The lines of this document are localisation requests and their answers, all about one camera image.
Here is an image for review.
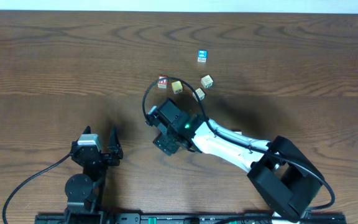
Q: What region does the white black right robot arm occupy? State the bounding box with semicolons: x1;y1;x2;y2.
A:
144;98;324;220

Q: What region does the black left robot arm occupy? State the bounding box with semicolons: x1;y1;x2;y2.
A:
63;126;123;223

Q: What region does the yellow top ball block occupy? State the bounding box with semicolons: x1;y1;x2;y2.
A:
171;81;183;94

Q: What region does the wooden block dragonfly picture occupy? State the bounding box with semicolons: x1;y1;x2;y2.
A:
193;88;206;101

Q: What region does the red letter A block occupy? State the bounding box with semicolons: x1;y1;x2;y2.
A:
157;76;168;89

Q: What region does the plain block green edge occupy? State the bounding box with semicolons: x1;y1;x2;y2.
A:
201;75;214;89

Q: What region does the blue top wooden block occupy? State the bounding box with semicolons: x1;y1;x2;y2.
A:
197;50;208;63

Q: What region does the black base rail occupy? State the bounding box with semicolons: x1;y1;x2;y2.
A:
34;212;347;224

